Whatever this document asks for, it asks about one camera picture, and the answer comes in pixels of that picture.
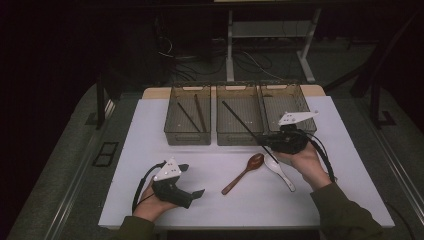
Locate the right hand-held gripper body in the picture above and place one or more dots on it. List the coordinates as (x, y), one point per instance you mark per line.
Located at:
(288, 141)

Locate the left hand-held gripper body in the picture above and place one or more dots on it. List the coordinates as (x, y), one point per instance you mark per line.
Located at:
(170, 191)

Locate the white ceramic spoon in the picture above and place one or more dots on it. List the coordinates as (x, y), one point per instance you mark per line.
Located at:
(270, 164)

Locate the brown wooden spoon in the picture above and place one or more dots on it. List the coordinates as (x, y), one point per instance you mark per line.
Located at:
(256, 160)

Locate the clear plastic bin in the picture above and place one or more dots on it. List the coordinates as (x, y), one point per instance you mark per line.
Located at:
(283, 103)
(181, 125)
(243, 110)

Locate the black chopstick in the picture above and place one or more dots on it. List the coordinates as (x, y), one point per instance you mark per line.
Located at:
(188, 116)
(240, 120)

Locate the brown chopstick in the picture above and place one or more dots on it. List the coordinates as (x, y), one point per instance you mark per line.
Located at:
(200, 113)

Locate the person's left hand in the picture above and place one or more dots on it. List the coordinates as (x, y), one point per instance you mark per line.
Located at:
(148, 208)

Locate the black metal stand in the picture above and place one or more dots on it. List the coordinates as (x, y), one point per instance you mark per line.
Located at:
(99, 106)
(375, 106)

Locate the metal floor rail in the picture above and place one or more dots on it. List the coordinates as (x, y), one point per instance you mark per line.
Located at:
(400, 168)
(71, 195)

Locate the white metal desk frame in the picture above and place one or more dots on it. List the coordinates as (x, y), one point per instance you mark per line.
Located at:
(229, 50)

